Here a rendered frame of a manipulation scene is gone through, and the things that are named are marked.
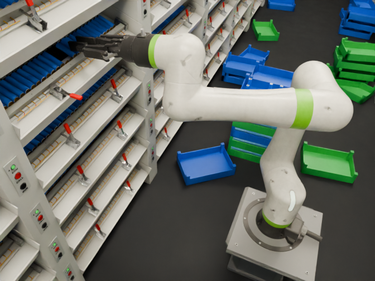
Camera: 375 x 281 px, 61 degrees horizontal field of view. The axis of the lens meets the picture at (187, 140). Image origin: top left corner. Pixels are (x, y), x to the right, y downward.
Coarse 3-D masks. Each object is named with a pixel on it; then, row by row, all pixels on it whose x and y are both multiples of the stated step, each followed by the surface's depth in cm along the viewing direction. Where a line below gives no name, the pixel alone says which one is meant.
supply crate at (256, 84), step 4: (248, 76) 180; (244, 80) 180; (252, 80) 183; (256, 80) 182; (260, 80) 181; (244, 84) 184; (252, 84) 184; (256, 84) 183; (260, 84) 183; (264, 84) 182; (268, 84) 181; (276, 84) 179; (244, 88) 183; (252, 88) 184; (256, 88) 184; (260, 88) 184; (264, 88) 183; (272, 88) 181; (276, 88) 181
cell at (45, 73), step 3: (30, 63) 91; (33, 63) 91; (30, 66) 91; (33, 66) 91; (36, 66) 91; (39, 66) 91; (33, 69) 91; (36, 69) 91; (39, 69) 91; (42, 69) 91; (39, 72) 91; (42, 72) 91; (45, 72) 91; (48, 72) 91; (45, 75) 91
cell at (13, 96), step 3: (0, 87) 83; (0, 90) 82; (3, 90) 83; (6, 90) 83; (0, 93) 83; (3, 93) 82; (6, 93) 82; (9, 93) 83; (12, 93) 83; (6, 96) 83; (9, 96) 82; (12, 96) 83; (15, 96) 83; (12, 99) 83
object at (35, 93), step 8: (120, 24) 115; (112, 32) 111; (80, 56) 99; (72, 64) 96; (56, 72) 92; (64, 72) 93; (48, 80) 89; (56, 80) 91; (40, 88) 87; (48, 88) 89; (24, 96) 83; (32, 96) 84; (16, 104) 81; (24, 104) 82; (8, 112) 79; (16, 112) 81
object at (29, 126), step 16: (96, 16) 116; (112, 16) 117; (128, 16) 115; (128, 32) 118; (48, 48) 99; (96, 64) 103; (112, 64) 109; (0, 80) 86; (64, 80) 94; (80, 80) 96; (96, 80) 104; (48, 96) 89; (32, 112) 84; (48, 112) 86; (16, 128) 75; (32, 128) 82
